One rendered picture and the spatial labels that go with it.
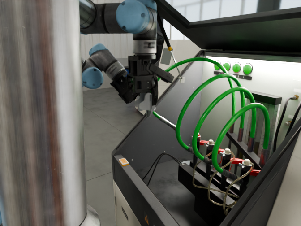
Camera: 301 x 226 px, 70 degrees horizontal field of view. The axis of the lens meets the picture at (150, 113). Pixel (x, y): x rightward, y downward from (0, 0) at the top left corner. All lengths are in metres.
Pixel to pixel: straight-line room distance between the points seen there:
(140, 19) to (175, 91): 0.66
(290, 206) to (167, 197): 0.52
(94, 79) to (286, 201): 0.67
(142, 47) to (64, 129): 0.50
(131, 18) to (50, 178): 0.43
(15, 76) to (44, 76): 0.02
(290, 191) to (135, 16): 0.59
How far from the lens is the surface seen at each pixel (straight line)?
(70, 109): 0.22
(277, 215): 0.72
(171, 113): 1.17
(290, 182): 0.69
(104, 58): 0.91
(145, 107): 0.72
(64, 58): 0.21
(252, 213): 0.66
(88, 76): 0.76
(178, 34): 6.83
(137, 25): 0.56
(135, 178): 0.93
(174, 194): 1.05
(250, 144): 0.87
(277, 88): 0.97
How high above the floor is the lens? 1.48
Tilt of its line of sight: 18 degrees down
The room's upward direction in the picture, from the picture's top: straight up
